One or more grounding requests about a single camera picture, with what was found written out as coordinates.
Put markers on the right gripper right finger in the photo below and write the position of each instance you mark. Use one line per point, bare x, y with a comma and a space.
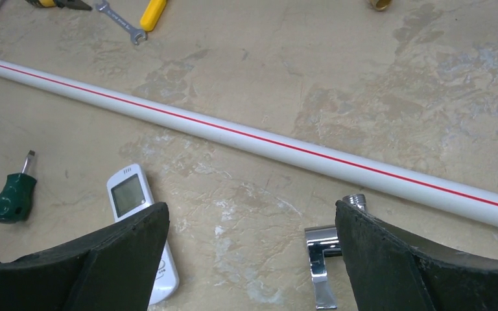
393, 269

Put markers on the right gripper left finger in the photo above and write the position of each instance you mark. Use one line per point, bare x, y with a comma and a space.
112, 268

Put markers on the white remote control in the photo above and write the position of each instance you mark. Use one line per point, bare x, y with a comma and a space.
129, 192

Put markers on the chrome metal faucet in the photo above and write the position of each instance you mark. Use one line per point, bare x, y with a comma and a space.
322, 242

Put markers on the green stubby screwdriver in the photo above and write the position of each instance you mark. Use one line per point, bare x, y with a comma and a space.
17, 194

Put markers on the silver wrench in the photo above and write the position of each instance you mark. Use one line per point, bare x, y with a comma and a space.
136, 34

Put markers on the yellow screwdriver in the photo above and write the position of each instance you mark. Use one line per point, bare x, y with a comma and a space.
152, 14

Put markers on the white plastic faucet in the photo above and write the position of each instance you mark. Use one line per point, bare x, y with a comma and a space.
380, 5

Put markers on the white PVC pipe frame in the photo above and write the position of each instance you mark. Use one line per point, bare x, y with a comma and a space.
403, 101

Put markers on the yellow handled pliers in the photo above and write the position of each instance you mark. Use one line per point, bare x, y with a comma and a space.
70, 4

